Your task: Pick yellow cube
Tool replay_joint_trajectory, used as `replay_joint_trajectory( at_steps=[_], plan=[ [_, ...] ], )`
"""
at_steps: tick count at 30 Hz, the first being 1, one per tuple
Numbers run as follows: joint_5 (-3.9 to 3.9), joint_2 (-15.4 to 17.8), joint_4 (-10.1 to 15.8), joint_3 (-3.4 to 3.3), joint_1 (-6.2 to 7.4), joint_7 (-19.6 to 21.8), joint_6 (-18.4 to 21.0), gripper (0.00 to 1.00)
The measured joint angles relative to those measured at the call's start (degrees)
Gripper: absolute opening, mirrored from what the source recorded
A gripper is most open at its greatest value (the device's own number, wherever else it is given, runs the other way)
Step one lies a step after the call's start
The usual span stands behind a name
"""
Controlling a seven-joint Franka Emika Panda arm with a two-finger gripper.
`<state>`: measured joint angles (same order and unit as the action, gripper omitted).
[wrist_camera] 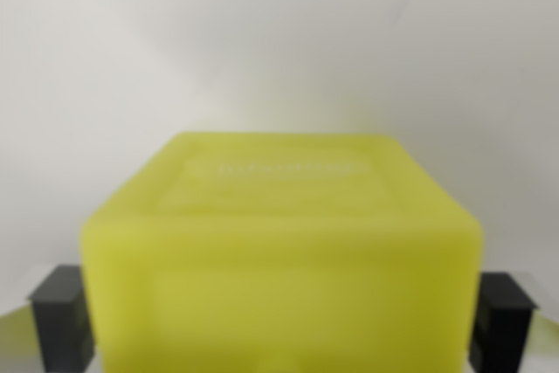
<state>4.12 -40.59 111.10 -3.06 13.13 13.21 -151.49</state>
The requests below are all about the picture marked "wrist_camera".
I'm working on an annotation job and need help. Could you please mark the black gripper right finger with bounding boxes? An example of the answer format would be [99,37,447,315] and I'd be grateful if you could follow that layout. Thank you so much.
[466,271,559,373]

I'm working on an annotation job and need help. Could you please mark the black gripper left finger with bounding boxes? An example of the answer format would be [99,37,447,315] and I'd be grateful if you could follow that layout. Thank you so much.
[0,263,96,373]

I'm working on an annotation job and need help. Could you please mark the yellow cube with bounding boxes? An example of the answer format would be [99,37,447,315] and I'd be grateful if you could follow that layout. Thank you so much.
[79,130,483,373]

